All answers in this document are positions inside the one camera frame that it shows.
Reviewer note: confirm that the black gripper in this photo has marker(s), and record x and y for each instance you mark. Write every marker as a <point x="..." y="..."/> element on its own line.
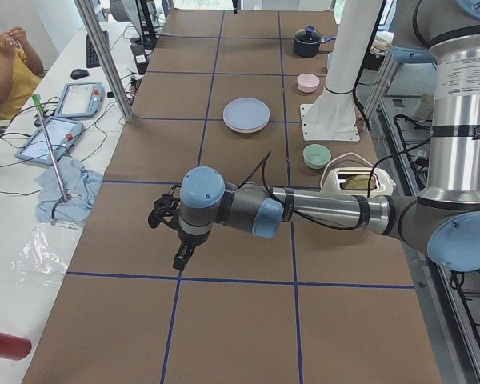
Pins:
<point x="190" y="240"/>

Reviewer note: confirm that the blue plate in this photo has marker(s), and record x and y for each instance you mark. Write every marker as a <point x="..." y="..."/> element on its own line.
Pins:
<point x="246" y="112"/>

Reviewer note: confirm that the pink plate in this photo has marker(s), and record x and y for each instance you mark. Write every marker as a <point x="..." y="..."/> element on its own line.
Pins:
<point x="245" y="130"/>

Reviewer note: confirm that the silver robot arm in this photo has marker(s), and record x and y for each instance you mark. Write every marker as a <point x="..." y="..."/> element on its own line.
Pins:
<point x="442" y="221"/>

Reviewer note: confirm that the person's raised hand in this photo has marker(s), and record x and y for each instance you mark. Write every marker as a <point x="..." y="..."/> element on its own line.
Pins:
<point x="11" y="40"/>

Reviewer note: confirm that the blue cloth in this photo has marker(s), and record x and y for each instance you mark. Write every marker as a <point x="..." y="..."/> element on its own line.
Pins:
<point x="82" y="186"/>

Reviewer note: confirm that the clear plastic bag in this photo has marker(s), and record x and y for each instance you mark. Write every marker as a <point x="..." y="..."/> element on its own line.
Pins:
<point x="45" y="257"/>

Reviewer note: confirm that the cream toaster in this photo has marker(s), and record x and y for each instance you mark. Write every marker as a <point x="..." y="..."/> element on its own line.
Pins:
<point x="350" y="163"/>

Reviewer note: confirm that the green bowl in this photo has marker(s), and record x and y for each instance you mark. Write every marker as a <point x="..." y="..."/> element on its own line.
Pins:
<point x="316" y="156"/>

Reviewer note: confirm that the near teach pendant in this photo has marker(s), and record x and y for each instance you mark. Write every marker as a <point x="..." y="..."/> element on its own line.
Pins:
<point x="62" y="134"/>

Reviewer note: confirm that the teach pendant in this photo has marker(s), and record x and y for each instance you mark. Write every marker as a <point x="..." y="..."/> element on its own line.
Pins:
<point x="80" y="100"/>
<point x="62" y="134"/>

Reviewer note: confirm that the far teach pendant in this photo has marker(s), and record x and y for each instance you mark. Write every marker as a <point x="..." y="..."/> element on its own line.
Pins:
<point x="80" y="100"/>

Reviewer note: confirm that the toast slice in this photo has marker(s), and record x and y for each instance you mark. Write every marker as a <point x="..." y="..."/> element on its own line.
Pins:
<point x="360" y="182"/>

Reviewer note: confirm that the black computer mouse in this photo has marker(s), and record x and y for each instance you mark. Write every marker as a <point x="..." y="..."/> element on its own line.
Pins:
<point x="78" y="74"/>

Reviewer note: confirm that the pink bowl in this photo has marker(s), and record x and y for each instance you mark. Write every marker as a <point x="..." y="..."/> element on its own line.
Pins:
<point x="307" y="83"/>

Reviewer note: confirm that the red bottle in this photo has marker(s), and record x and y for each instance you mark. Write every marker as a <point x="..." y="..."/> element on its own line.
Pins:
<point x="13" y="347"/>

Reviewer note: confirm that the black keyboard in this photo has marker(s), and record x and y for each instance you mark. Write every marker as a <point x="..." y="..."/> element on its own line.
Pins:
<point x="92" y="59"/>

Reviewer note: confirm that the green tipped grabber stick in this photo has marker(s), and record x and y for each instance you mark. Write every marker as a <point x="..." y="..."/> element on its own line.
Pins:
<point x="65" y="197"/>

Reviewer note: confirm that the dark blue lidded pot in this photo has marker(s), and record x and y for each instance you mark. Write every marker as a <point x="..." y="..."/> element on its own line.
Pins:
<point x="307" y="42"/>

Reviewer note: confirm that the black monitor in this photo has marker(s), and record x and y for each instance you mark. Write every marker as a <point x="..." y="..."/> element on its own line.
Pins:
<point x="141" y="15"/>

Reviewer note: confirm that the blue cup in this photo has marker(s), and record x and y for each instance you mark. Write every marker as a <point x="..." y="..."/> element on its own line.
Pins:
<point x="330" y="59"/>

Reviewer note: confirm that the person in yellow shirt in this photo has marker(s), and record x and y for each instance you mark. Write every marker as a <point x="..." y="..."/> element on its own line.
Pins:
<point x="19" y="77"/>

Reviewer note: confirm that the aluminium frame post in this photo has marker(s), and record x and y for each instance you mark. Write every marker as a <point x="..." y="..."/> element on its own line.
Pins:
<point x="97" y="38"/>

